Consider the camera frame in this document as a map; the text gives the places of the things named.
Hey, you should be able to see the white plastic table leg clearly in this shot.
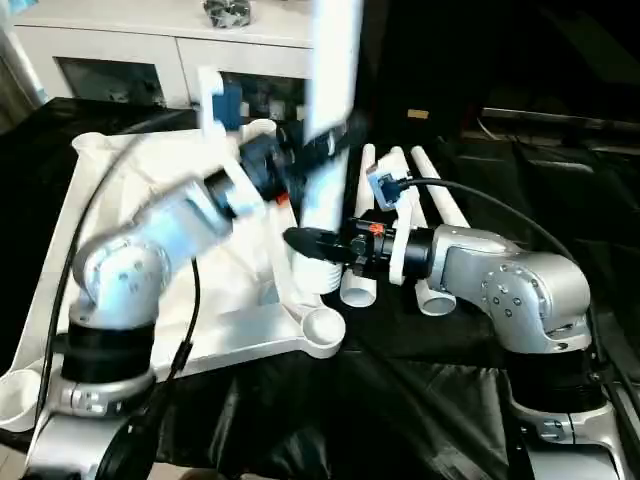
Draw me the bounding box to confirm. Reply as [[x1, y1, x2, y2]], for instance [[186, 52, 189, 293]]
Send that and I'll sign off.
[[292, 0, 365, 293], [410, 148, 471, 233], [388, 148, 457, 317], [340, 145, 379, 307]]

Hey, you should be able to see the black work mat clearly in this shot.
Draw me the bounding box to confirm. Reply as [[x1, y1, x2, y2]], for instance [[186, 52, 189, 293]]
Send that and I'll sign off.
[[0, 95, 640, 480]]

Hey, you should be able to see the shiny ornament on cabinet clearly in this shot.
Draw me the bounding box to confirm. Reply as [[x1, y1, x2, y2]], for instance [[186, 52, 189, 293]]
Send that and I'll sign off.
[[205, 0, 251, 28]]

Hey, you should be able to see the white cabinet with glass doors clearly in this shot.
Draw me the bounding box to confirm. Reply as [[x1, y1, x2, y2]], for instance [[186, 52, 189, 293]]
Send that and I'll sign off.
[[5, 0, 323, 113]]

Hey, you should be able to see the dark low shelf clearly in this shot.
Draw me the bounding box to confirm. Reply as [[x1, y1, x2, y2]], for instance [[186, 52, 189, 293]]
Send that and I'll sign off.
[[480, 105, 640, 132]]

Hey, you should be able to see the white plastic table top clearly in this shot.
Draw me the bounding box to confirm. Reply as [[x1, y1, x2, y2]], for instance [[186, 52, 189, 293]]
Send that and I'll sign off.
[[0, 125, 347, 431]]

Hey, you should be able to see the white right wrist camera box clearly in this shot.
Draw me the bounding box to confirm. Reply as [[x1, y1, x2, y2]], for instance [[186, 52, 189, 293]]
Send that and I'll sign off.
[[366, 170, 413, 287]]

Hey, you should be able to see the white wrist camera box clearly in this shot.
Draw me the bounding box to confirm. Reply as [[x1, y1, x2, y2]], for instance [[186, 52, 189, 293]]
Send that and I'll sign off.
[[198, 68, 247, 137], [366, 170, 413, 287]]

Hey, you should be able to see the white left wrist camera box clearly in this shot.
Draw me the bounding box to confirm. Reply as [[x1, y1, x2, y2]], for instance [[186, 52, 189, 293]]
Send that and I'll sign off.
[[198, 68, 247, 137]]

